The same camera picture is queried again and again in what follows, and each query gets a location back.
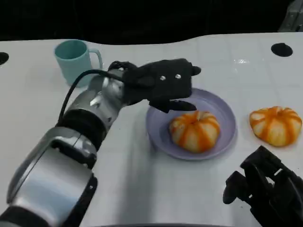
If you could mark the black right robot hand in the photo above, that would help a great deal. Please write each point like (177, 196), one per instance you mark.
(277, 196)

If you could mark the orange and white bread roll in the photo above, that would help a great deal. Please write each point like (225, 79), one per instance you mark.
(274, 127)
(194, 132)

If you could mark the grey metal frame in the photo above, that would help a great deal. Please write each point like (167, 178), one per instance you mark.
(293, 16)

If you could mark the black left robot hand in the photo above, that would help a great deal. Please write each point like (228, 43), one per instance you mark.
(165, 82)

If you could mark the pale green mug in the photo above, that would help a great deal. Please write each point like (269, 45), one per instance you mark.
(71, 66)

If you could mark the lilac plate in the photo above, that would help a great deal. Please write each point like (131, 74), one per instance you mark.
(225, 132)

